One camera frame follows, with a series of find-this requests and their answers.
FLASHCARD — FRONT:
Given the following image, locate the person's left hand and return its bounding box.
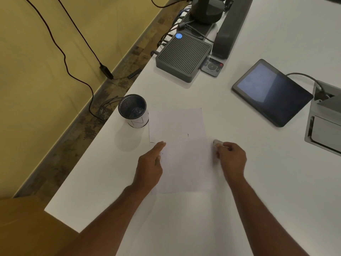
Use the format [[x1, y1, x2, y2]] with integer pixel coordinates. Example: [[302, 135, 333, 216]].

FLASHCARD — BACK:
[[132, 141, 167, 192]]

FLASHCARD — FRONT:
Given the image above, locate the person's right hand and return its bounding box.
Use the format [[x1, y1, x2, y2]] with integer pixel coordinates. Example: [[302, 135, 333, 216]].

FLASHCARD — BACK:
[[214, 141, 247, 186]]

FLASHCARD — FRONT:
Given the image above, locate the white paper sheet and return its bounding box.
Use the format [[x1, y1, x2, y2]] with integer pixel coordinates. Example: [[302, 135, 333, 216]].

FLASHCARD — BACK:
[[148, 108, 215, 194]]

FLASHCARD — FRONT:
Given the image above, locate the person's left forearm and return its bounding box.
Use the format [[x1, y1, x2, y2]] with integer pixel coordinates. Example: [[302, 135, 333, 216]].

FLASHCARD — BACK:
[[55, 184, 155, 256]]

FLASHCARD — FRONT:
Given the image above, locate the person's right forearm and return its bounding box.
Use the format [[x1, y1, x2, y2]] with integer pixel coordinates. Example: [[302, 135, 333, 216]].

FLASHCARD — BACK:
[[227, 177, 311, 256]]

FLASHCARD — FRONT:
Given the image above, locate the black mesh pen cup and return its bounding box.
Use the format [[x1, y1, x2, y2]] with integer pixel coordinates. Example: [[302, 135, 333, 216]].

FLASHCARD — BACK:
[[118, 94, 149, 129]]

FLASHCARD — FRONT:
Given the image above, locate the black tablet screen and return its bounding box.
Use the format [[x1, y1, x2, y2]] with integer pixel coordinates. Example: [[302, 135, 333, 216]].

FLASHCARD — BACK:
[[231, 59, 314, 128]]

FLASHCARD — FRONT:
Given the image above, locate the grey remote control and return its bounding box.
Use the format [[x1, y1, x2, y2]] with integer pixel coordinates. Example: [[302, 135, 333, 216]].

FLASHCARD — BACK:
[[200, 57, 224, 78]]

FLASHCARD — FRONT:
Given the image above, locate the grey ribbed device box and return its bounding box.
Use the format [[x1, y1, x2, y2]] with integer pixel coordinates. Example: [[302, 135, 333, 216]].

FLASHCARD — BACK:
[[155, 32, 213, 83]]

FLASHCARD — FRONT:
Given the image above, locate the black power adapter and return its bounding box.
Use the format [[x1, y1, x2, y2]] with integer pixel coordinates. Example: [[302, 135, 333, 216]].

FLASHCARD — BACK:
[[100, 64, 114, 80]]

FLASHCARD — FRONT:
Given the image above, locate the grey table connection box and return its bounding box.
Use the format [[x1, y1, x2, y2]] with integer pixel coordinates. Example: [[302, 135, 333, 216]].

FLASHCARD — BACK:
[[304, 80, 341, 157]]

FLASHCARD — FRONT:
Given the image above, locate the dark grey monitor stand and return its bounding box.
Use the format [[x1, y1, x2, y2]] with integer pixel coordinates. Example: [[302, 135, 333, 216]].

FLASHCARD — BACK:
[[212, 0, 254, 60]]

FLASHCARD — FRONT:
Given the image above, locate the grey tablet cable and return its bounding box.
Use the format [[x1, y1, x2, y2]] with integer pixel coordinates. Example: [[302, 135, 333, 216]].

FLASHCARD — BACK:
[[286, 73, 329, 97]]

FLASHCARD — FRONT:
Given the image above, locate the bundle of device cables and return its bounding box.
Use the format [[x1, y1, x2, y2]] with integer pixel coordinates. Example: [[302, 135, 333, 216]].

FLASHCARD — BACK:
[[151, 5, 195, 57]]

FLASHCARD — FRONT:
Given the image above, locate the black power cable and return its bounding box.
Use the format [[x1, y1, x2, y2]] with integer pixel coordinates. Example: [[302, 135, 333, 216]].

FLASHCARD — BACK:
[[23, 0, 110, 122]]

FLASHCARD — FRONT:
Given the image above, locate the black conference camera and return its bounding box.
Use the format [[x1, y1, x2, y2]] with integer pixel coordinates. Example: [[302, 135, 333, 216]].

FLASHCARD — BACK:
[[191, 0, 226, 25]]

